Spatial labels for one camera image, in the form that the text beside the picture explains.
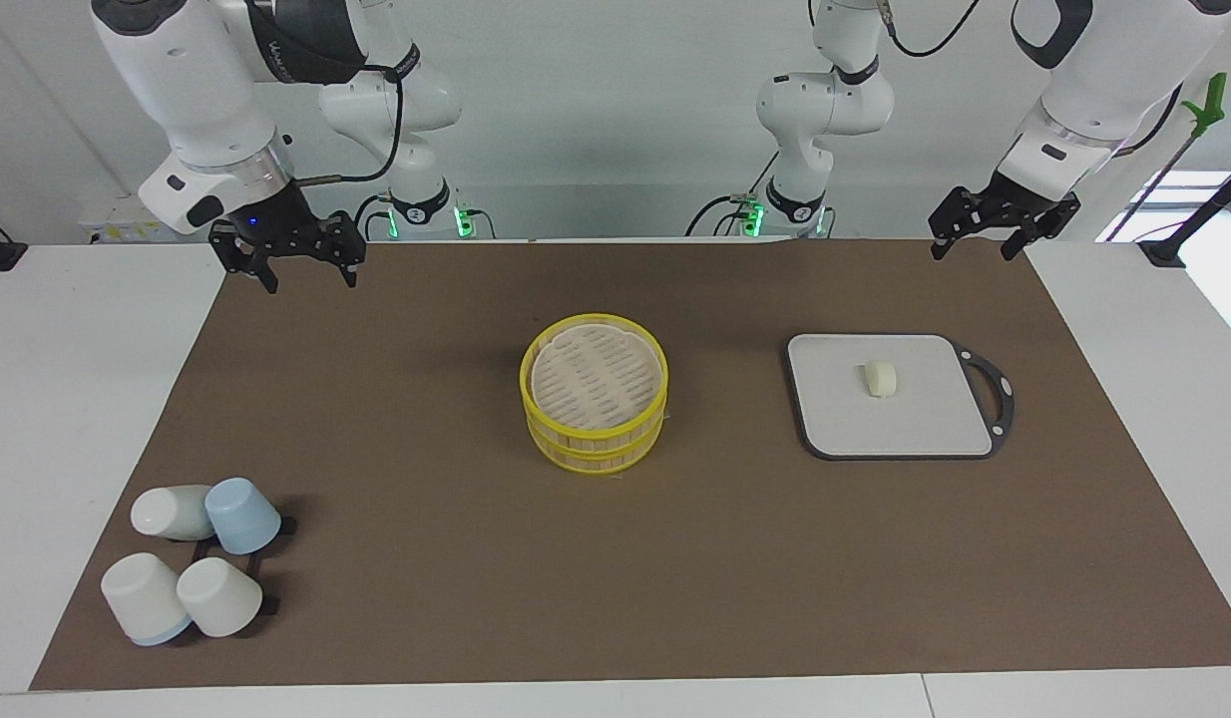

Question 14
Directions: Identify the yellow bamboo steamer basket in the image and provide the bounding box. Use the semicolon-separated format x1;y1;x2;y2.
519;313;670;476

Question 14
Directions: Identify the black stand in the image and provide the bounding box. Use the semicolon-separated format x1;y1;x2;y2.
1137;158;1231;269

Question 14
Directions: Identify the white cutting board grey rim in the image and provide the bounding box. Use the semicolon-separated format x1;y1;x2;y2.
785;333;1017;462

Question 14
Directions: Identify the green clamp on rod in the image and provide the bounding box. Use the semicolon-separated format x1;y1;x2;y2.
1107;72;1229;242

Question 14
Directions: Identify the light blue cup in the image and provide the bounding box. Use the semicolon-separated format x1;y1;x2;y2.
205;477;283;556

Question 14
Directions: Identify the black cup rack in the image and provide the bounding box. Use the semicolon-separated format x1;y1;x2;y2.
189;514;298;621

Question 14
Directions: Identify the white cup blue rim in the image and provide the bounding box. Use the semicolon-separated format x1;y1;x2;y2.
100;551;195;648

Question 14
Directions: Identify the brown table mat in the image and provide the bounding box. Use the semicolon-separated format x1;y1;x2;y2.
29;237;1231;691

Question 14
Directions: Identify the black base cable bundle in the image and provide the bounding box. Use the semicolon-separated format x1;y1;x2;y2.
684;150;781;238
352;191;497;242

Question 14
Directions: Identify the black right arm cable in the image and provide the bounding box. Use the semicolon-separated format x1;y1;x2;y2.
244;0;409;186

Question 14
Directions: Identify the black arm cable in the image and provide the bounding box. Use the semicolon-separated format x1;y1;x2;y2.
244;0;409;186
878;0;1185;159

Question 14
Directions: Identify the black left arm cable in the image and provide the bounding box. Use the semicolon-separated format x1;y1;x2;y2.
878;0;1185;159

